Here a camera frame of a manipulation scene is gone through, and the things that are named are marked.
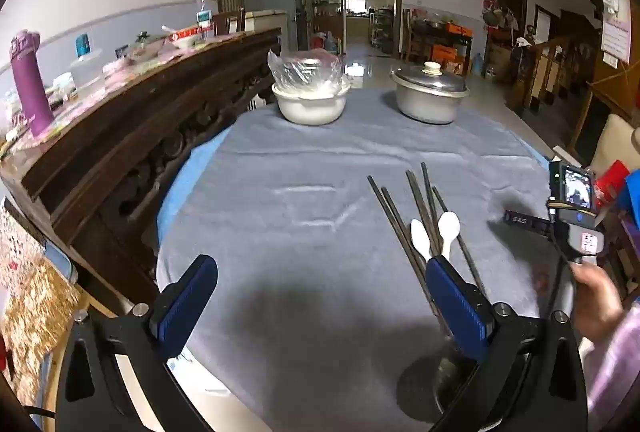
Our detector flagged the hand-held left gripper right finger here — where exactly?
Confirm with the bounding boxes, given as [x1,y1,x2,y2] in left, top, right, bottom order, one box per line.
[424,255,589,432]

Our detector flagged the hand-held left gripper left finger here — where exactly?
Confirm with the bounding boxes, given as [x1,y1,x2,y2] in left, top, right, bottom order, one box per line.
[54,255,219,432]

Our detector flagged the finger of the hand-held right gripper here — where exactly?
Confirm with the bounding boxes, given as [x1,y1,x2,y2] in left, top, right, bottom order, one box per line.
[504,209,555,238]

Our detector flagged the dark metal chopstick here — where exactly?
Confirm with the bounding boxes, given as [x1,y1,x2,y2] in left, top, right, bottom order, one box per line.
[432,185,487,296]
[367,175,442,319]
[420,162,443,234]
[405,170,441,254]
[381,187,429,274]

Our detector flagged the metal cup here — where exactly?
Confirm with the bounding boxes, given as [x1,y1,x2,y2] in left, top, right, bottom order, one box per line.
[432,344,484,419]

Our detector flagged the white plastic spoon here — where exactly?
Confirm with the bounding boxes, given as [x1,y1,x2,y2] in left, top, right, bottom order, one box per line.
[437,211,461,261]
[410,219,433,263]

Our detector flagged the person's right forearm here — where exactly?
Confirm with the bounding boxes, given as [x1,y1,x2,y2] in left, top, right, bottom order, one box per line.
[585,307,640,432]

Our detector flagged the person's right hand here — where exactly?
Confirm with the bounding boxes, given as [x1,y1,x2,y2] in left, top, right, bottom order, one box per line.
[571,263,624,343]

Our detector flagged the red plastic item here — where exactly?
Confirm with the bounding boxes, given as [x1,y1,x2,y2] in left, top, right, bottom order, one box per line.
[595,159,632,209]

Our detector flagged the bright blue plastic item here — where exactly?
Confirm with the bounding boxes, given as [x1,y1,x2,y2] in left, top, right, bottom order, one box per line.
[625,167,640,215]

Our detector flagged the beige chair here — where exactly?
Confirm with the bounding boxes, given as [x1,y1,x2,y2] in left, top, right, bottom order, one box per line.
[589,112,640,174]

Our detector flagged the light blue table cover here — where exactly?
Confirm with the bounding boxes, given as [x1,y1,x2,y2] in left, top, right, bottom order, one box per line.
[157,129,238,263]

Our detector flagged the aluminium pot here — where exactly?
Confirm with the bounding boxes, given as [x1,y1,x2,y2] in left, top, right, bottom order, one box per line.
[395,82,469,125]

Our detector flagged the gold patterned cloth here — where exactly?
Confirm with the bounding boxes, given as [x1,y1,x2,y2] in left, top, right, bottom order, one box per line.
[0,257,82,409]

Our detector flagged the grey tablecloth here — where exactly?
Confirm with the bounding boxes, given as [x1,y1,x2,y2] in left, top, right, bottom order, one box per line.
[156,87,576,432]

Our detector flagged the wooden stair railing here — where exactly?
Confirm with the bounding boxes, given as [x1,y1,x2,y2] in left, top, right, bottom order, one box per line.
[520,32,601,114]

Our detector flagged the dark carved wooden sideboard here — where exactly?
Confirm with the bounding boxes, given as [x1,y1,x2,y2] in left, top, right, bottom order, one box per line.
[0,27,284,309]

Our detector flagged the aluminium pot lid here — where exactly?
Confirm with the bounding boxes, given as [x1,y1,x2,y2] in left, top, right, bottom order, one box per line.
[390,61,470,96]

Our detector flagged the white plastic basin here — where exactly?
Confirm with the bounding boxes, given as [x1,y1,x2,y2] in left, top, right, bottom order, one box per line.
[271,80,352,126]

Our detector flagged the clear plastic container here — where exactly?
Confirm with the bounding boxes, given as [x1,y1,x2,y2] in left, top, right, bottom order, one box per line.
[70,48,106,101]

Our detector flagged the clear plastic bag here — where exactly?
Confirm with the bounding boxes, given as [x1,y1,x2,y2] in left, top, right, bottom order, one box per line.
[267,48,346,89]

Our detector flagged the purple bottle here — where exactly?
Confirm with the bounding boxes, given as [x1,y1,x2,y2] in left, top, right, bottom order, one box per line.
[9,31,55,138]

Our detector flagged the clear bottle with red cap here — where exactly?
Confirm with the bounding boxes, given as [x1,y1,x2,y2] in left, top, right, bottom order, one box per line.
[196,0,214,34]

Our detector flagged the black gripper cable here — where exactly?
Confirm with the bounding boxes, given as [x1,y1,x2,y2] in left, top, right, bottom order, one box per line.
[547,197,576,318]

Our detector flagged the wall calendar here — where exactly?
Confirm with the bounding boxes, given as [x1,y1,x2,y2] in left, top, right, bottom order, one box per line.
[600,0,632,66]

